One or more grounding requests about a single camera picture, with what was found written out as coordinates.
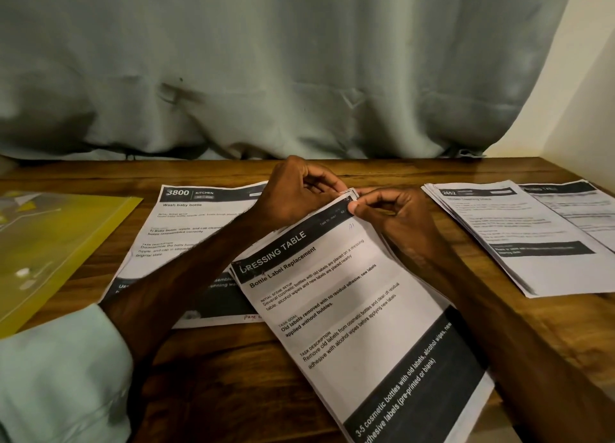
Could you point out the person's right hand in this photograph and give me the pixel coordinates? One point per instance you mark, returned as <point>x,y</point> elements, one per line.
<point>404,222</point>

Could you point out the person's left hand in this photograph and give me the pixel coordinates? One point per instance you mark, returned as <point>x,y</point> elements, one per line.
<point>293,193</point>

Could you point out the wash baby bottle paper stack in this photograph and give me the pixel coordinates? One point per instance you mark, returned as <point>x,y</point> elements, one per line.
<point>183,231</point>

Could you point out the yellow patterned folder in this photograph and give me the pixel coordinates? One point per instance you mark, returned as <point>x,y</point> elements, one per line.
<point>53,255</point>

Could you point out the person's right forearm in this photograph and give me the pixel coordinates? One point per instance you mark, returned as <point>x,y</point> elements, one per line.
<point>533,351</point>

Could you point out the person's left forearm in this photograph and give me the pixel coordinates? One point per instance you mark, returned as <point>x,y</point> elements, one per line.
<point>111,347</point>

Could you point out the pale green curtain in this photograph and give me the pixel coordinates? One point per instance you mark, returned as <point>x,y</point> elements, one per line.
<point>288,53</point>

